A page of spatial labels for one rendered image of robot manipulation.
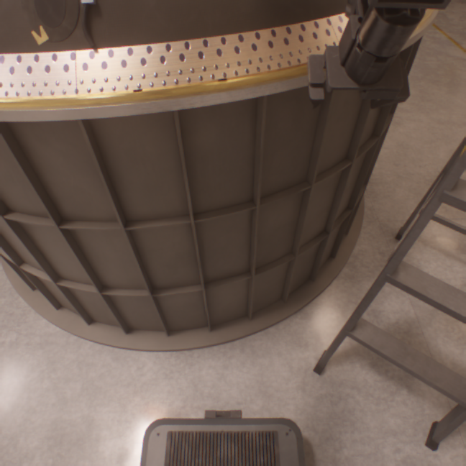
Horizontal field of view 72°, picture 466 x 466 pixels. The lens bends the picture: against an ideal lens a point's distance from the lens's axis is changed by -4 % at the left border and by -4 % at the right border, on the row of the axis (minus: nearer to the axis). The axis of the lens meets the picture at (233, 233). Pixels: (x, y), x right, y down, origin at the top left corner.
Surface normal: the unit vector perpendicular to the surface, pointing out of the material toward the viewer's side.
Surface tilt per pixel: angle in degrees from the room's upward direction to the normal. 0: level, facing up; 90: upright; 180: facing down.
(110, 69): 43
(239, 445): 0
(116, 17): 62
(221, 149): 90
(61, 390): 0
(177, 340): 0
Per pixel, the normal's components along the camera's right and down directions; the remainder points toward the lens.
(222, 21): 0.27, 0.35
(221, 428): -0.01, -0.64
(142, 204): 0.10, 0.77
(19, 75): -0.05, 0.06
